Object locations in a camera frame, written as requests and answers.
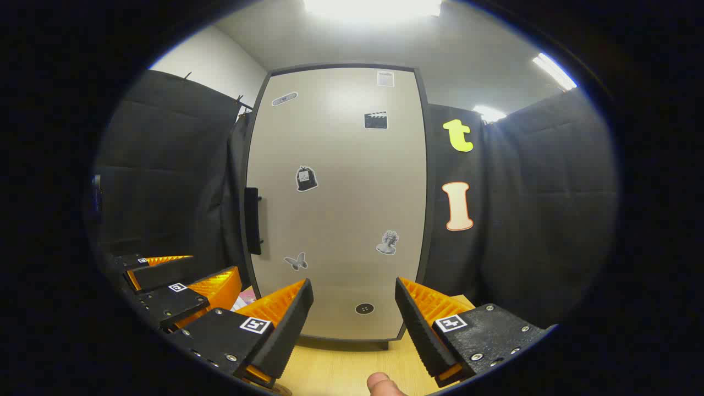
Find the ceiling light panel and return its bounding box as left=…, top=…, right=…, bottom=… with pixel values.
left=302, top=0, right=443, bottom=24
left=473, top=104, right=507, bottom=123
left=532, top=52, right=578, bottom=92

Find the grey cabinet door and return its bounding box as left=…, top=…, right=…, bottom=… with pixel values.
left=240, top=63, right=432, bottom=344

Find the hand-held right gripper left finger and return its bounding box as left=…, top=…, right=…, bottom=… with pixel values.
left=175, top=278, right=315, bottom=389

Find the black door handle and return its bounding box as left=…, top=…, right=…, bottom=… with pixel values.
left=244, top=187, right=263, bottom=256

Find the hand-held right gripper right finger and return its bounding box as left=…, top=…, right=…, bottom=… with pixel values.
left=394, top=277, right=557, bottom=388

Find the black backdrop cloth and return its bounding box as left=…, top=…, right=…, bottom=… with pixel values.
left=91, top=69, right=619, bottom=331

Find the pink purple book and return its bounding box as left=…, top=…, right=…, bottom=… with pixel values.
left=231, top=287, right=258, bottom=312

